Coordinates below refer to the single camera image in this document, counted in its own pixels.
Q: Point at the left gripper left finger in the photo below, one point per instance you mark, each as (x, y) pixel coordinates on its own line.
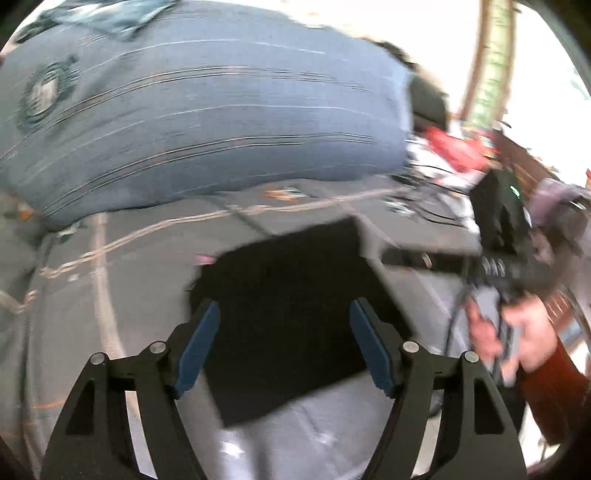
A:
(91, 438)

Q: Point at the red white bag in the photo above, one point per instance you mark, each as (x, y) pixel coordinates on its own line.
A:
(435, 149)

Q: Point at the teal cloth behind pillow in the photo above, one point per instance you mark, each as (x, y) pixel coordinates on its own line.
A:
(121, 18)

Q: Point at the red sleeve forearm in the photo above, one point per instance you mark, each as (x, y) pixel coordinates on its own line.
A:
(558, 395)

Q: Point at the black pants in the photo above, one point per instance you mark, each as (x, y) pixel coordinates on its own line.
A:
(284, 305)

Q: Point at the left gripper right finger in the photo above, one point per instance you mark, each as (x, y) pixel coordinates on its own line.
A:
(477, 437)

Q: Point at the black camera box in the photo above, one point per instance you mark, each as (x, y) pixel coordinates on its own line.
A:
(500, 214)

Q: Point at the blue plaid pillow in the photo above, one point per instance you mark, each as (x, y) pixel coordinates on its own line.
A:
(204, 97)

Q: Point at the grey patterned bed sheet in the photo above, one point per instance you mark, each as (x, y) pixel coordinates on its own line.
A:
(115, 282)

